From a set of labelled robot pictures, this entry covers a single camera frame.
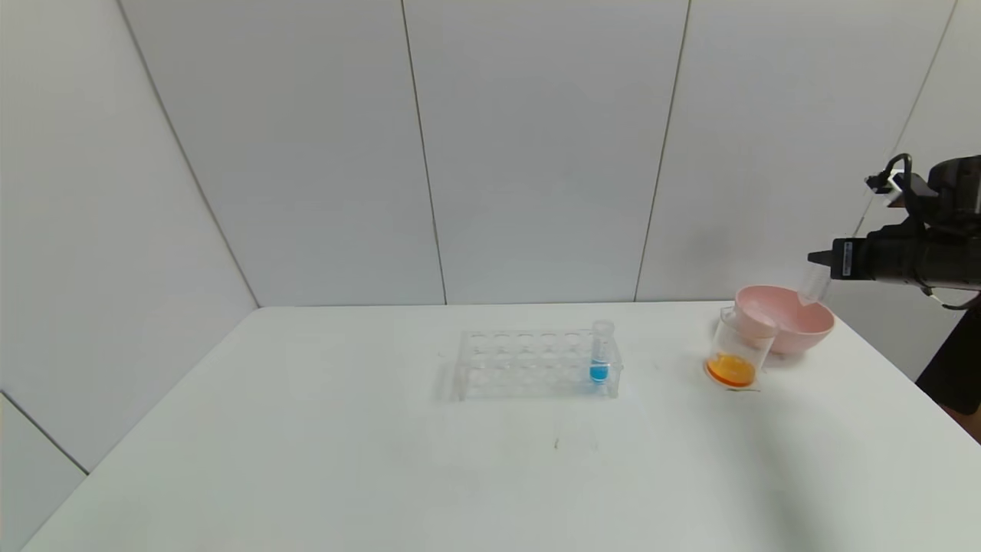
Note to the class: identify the dark furniture beside table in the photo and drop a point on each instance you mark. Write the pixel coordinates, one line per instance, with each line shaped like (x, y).
(954, 368)

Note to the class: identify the yellow pigment test tube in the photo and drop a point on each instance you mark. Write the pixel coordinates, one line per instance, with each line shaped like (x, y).
(814, 285)

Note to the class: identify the pink bowl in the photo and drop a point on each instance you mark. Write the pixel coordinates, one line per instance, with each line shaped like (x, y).
(789, 322)

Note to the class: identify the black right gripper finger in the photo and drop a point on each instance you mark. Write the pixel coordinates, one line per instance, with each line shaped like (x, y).
(819, 258)

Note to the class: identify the clear glass beaker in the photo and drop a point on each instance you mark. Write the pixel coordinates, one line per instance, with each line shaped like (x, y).
(734, 368)

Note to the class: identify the blue pigment test tube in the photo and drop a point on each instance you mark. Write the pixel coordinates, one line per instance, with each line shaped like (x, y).
(598, 372)

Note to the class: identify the clear acrylic test tube rack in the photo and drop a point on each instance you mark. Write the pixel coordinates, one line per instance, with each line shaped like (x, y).
(521, 376)

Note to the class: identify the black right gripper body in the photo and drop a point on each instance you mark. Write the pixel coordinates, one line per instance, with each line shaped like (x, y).
(846, 259)

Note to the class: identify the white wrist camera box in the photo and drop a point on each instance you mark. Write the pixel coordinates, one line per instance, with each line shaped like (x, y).
(889, 190)

